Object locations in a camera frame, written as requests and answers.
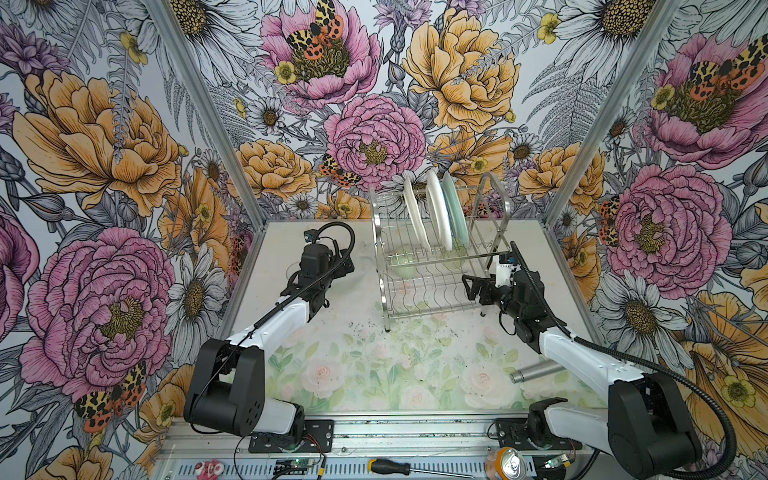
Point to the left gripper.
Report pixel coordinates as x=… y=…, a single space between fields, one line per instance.
x=341 y=271

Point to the cream white plate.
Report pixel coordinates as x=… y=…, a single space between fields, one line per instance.
x=415 y=215

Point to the grey metal cylinder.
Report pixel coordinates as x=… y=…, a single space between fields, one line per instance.
x=533 y=372

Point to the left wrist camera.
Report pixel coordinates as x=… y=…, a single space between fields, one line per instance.
x=312 y=236

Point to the black yellow screwdriver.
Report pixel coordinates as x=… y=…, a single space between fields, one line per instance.
x=382 y=466

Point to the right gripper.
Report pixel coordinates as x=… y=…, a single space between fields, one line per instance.
x=488 y=286

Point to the steel two-tier dish rack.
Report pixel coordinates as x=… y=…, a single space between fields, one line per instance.
x=438 y=288

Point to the green circuit board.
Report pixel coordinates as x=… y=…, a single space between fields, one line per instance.
x=299 y=466

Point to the roll of tape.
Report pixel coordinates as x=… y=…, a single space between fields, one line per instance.
x=505 y=463

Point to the aluminium front rail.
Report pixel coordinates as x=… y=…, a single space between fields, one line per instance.
x=374 y=434

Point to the pale green plate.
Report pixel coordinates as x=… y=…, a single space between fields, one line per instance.
x=457 y=219

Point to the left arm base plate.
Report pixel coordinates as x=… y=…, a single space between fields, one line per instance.
x=309 y=436

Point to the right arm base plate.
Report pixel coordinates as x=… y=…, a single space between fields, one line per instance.
x=514 y=432

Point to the clear faceted glass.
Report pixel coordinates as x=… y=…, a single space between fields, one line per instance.
x=293 y=274

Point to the light green ceramic bowl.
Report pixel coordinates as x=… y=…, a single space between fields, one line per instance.
x=403 y=263

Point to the white patterned plate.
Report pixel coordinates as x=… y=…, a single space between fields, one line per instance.
x=438 y=210

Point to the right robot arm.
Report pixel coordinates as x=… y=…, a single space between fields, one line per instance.
x=644 y=425

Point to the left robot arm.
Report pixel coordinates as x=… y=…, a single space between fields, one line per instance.
x=227 y=393

